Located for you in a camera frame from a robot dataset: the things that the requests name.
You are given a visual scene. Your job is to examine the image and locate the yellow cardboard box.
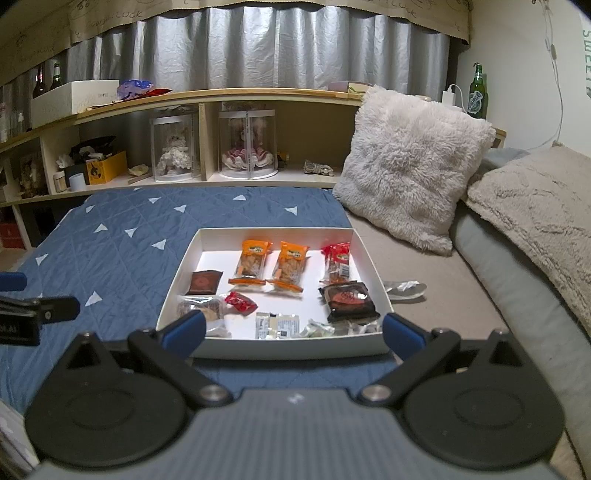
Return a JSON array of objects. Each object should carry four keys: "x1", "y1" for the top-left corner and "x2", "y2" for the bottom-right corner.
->
[{"x1": 86, "y1": 150, "x2": 129, "y2": 186}]

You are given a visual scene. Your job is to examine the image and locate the red snack packet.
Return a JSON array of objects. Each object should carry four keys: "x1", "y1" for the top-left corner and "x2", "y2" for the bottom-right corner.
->
[
  {"x1": 321, "y1": 242, "x2": 355, "y2": 267},
  {"x1": 322, "y1": 258, "x2": 359, "y2": 285}
]

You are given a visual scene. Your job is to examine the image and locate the crumpled silver wrapper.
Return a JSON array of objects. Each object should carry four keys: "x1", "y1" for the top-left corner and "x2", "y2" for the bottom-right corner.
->
[{"x1": 382, "y1": 280, "x2": 428, "y2": 302}]

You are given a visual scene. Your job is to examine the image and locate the white cable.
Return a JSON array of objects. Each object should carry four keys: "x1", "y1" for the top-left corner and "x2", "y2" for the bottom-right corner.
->
[{"x1": 541, "y1": 0, "x2": 568, "y2": 149}]

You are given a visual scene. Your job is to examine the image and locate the purple plastic bag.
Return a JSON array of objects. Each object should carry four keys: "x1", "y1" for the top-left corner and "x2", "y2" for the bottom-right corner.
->
[{"x1": 117, "y1": 79, "x2": 154, "y2": 100}]

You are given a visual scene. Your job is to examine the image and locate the small red candy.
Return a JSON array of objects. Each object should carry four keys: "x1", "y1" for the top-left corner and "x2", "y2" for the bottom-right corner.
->
[{"x1": 224, "y1": 291, "x2": 258, "y2": 315}]

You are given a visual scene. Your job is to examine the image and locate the tall white cardboard box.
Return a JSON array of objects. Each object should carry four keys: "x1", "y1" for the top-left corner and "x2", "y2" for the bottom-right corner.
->
[{"x1": 30, "y1": 79, "x2": 121, "y2": 130}]

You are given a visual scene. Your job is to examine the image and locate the grey cushion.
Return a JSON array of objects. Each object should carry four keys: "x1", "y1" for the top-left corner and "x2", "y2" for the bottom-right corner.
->
[{"x1": 450, "y1": 147, "x2": 591, "y2": 464}]

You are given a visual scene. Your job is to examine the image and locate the orange snack packet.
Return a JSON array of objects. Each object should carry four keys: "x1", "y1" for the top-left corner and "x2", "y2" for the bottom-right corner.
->
[
  {"x1": 267, "y1": 240, "x2": 310, "y2": 293},
  {"x1": 228, "y1": 239, "x2": 271, "y2": 288}
]

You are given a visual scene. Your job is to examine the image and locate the grey curtain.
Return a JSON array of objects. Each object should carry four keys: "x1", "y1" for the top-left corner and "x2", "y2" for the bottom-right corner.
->
[{"x1": 62, "y1": 4, "x2": 452, "y2": 95}]

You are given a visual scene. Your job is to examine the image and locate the clear glass jars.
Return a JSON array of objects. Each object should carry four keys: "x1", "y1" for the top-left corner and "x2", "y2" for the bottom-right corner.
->
[{"x1": 0, "y1": 98, "x2": 25, "y2": 145}]

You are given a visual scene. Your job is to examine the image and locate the red dress doll in case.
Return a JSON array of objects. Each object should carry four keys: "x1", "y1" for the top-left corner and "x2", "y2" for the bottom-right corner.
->
[{"x1": 216, "y1": 108, "x2": 280, "y2": 180}]

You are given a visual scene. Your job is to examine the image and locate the silver white snack packet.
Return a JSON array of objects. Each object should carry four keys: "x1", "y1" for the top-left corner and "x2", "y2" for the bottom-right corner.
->
[{"x1": 255, "y1": 312, "x2": 302, "y2": 341}]

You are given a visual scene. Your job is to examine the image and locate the green glass bottle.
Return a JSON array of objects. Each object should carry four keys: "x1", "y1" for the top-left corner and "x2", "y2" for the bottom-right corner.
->
[{"x1": 468, "y1": 63, "x2": 489, "y2": 120}]

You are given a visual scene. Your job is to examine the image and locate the beige textured pillow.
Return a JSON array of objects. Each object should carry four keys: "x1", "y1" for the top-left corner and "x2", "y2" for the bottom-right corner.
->
[{"x1": 464, "y1": 142, "x2": 591, "y2": 334}]

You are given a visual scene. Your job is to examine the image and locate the shallow white cardboard box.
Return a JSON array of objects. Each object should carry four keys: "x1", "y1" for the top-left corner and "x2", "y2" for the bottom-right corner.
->
[{"x1": 156, "y1": 227, "x2": 394, "y2": 361}]

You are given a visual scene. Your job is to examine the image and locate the wooden shelf unit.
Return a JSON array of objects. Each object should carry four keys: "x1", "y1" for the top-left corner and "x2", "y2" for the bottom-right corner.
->
[{"x1": 0, "y1": 88, "x2": 507, "y2": 251}]

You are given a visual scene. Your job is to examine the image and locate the photo frame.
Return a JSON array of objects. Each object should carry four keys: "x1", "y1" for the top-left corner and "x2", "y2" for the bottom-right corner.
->
[{"x1": 18, "y1": 150, "x2": 47, "y2": 198}]

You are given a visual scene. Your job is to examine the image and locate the clear packet with beige pastry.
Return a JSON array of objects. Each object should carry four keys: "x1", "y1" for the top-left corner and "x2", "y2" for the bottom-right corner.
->
[{"x1": 202, "y1": 299, "x2": 232, "y2": 339}]

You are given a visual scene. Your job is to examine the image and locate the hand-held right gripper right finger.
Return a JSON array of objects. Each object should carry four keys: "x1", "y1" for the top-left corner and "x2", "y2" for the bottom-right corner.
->
[{"x1": 359, "y1": 313, "x2": 550, "y2": 409}]

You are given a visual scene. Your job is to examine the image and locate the brown foil snack packet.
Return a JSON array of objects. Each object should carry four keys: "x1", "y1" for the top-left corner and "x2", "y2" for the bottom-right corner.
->
[{"x1": 188, "y1": 270, "x2": 223, "y2": 296}]

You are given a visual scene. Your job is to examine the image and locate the pink flat box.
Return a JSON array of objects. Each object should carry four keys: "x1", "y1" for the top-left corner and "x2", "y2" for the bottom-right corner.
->
[{"x1": 327, "y1": 80, "x2": 373, "y2": 93}]

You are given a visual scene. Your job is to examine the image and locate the white dress doll in case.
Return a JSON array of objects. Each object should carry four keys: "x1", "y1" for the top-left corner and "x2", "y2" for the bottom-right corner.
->
[{"x1": 150, "y1": 113, "x2": 203, "y2": 182}]

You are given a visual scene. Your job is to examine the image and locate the beige bed sheet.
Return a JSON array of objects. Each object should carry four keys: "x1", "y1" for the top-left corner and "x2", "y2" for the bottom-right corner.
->
[{"x1": 343, "y1": 202, "x2": 571, "y2": 464}]

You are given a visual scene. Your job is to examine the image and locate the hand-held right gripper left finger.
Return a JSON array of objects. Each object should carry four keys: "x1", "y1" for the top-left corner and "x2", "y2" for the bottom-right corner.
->
[{"x1": 44, "y1": 309, "x2": 234, "y2": 409}]

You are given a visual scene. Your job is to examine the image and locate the red storage box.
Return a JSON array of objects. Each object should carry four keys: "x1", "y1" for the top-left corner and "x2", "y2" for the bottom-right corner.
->
[{"x1": 0, "y1": 220, "x2": 22, "y2": 251}]

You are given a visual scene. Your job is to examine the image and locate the fluffy white pillow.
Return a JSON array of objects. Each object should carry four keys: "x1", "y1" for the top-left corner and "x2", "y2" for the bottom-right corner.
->
[{"x1": 332, "y1": 85, "x2": 498, "y2": 258}]

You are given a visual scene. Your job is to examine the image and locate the black packet with red circle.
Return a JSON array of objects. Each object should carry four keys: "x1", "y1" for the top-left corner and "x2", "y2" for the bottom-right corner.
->
[{"x1": 318, "y1": 281, "x2": 380, "y2": 325}]

